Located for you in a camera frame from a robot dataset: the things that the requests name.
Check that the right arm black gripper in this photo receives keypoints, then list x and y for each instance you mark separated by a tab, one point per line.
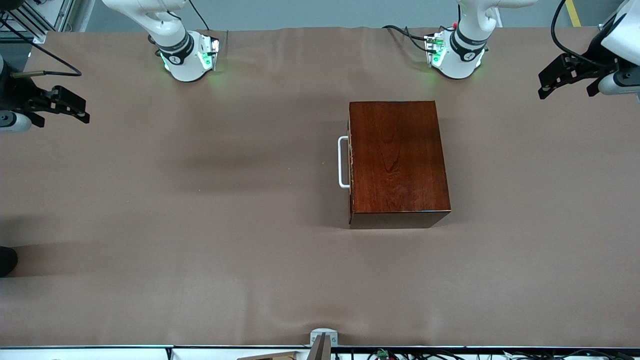
16	91

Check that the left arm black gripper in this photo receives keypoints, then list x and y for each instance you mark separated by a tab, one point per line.
591	62

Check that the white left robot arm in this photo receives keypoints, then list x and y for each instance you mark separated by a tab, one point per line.
465	55

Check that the dark wooden cabinet box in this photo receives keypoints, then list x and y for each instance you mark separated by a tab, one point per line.
400	155

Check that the brown table cover sheet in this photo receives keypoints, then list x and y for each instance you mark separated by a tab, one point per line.
200	250

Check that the small green connector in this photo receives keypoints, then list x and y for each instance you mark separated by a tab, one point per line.
383	353

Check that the grey metal table clamp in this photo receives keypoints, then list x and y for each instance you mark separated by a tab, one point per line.
324	333

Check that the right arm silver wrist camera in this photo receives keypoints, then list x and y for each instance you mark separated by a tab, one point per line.
12	121

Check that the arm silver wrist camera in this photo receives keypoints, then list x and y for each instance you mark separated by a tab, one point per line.
620	82
12	121

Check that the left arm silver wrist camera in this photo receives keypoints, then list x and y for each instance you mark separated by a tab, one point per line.
620	82

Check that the aluminium frame with struts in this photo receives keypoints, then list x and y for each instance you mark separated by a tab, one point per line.
45	15

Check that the white table edge rail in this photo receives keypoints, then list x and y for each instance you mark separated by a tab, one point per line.
100	353

